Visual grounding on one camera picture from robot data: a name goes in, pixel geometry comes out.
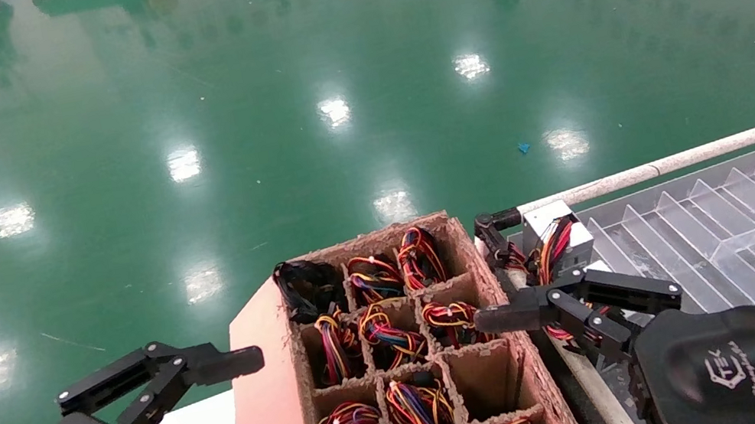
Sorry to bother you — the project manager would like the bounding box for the white tube cart frame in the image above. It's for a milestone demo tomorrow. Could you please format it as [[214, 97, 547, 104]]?
[[460, 116, 755, 424]]

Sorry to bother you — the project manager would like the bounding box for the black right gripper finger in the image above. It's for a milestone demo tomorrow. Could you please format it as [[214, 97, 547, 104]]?
[[467, 251, 692, 386]]

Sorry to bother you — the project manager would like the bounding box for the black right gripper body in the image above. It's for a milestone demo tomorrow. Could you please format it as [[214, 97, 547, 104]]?
[[618, 297, 755, 424]]

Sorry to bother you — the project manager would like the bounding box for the clear acrylic compartment tray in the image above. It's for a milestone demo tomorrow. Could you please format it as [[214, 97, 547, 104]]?
[[498, 145, 755, 354]]

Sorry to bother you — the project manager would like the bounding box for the power supply with black wires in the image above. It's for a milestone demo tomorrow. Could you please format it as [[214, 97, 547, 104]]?
[[270, 251, 352, 329]]

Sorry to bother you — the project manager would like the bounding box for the brown cardboard divider box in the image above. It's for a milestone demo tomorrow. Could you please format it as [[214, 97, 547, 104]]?
[[195, 192, 591, 424]]

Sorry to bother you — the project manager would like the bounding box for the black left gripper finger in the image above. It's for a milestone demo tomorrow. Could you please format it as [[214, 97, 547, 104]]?
[[50, 324, 276, 424]]

